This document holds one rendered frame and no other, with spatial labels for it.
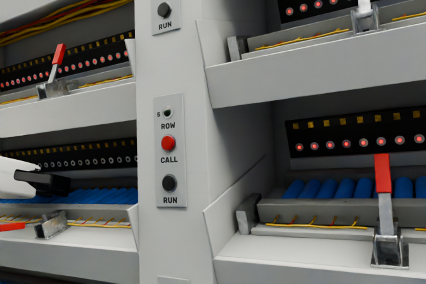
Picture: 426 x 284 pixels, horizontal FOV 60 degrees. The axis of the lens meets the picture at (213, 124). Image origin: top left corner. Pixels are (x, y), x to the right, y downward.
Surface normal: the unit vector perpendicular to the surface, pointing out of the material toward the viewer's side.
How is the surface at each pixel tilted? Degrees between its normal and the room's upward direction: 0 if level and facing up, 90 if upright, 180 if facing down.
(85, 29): 90
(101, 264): 108
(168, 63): 90
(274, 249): 18
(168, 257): 90
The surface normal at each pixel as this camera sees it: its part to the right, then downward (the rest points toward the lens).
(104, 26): -0.50, -0.09
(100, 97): -0.46, 0.22
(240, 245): -0.19, -0.97
